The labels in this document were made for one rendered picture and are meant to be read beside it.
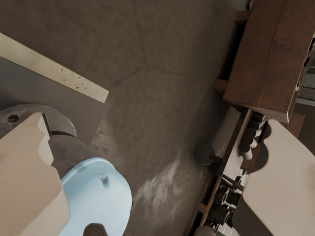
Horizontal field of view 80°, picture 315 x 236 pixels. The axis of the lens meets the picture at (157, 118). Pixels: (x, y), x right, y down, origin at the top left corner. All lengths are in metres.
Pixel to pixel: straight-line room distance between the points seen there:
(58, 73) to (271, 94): 1.56
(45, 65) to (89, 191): 0.31
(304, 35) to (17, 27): 1.78
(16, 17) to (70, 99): 0.40
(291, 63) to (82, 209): 1.75
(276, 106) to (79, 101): 1.53
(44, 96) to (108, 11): 0.59
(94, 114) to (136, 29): 0.64
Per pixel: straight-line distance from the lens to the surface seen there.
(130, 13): 0.98
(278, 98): 1.74
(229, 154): 1.78
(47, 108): 0.37
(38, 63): 0.44
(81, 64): 0.83
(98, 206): 0.21
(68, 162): 0.23
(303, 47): 1.86
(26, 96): 0.38
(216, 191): 2.61
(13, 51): 0.43
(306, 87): 4.70
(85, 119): 0.43
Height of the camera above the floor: 0.72
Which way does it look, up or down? 36 degrees down
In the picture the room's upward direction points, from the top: 109 degrees clockwise
